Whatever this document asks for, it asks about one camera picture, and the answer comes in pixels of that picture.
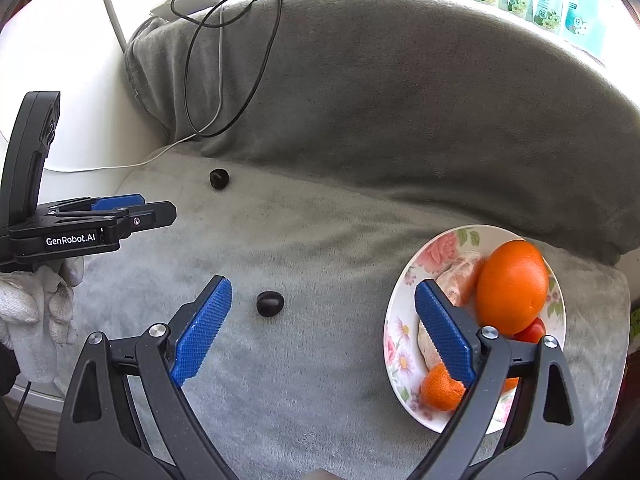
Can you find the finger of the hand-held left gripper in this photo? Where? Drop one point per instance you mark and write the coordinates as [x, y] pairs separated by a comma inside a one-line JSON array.
[[120, 201], [150, 215]]

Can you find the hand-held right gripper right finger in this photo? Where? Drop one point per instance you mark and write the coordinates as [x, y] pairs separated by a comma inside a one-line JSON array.
[[445, 330]]

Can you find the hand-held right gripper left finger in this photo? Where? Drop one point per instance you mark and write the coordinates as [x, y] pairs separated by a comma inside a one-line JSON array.
[[202, 330]]

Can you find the white floral plate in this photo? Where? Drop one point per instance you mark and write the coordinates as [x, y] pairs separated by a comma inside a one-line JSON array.
[[400, 340]]

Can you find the peeled grapefruit piece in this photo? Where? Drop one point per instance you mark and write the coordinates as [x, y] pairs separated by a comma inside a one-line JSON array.
[[460, 280]]

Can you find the large cherry tomato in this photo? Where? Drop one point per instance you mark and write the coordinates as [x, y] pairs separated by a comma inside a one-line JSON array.
[[532, 332]]

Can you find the person's left hand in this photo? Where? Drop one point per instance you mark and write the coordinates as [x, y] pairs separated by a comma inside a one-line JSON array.
[[35, 310]]

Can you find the large orange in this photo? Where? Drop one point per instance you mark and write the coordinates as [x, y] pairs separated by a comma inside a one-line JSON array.
[[512, 285]]

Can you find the light grey blanket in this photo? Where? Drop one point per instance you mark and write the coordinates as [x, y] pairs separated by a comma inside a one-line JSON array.
[[300, 240]]

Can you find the white pole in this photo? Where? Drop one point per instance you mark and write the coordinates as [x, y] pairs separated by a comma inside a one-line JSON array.
[[111, 5]]

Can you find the dark grey blanket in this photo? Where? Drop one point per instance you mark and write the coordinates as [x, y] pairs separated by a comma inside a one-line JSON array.
[[400, 110]]

